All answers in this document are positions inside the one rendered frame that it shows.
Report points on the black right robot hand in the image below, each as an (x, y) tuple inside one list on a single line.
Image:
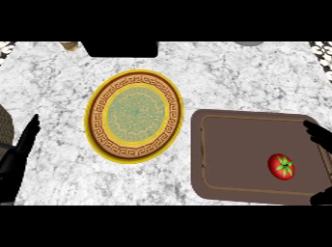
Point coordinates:
[(328, 137)]

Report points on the brown tray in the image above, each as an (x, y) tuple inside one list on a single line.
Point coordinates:
[(239, 154)]

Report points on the yellow and brown patterned plate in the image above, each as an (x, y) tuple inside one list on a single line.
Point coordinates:
[(135, 116)]

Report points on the tan wooden object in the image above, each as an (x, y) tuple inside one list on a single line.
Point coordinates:
[(70, 45)]

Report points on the red tomato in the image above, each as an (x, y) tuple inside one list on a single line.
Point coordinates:
[(281, 166)]

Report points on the grey round object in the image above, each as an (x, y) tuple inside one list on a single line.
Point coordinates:
[(248, 43)]

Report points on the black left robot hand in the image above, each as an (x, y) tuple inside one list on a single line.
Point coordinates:
[(12, 167)]

